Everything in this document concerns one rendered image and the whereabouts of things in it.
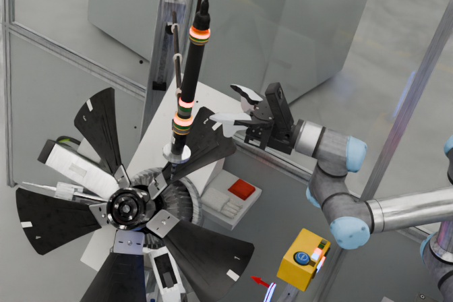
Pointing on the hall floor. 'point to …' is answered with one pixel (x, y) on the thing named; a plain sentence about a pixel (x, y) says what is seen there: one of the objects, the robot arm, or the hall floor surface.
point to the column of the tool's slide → (151, 104)
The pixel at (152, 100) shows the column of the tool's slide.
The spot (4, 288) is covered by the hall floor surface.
